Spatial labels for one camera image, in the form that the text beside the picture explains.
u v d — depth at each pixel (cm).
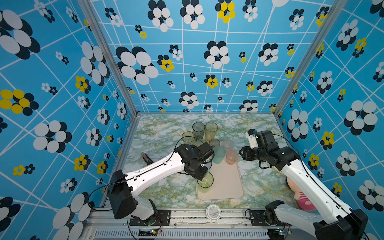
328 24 73
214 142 99
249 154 68
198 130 94
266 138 57
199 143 97
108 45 83
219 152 94
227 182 85
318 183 43
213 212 70
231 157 94
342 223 37
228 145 98
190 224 72
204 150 57
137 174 43
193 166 52
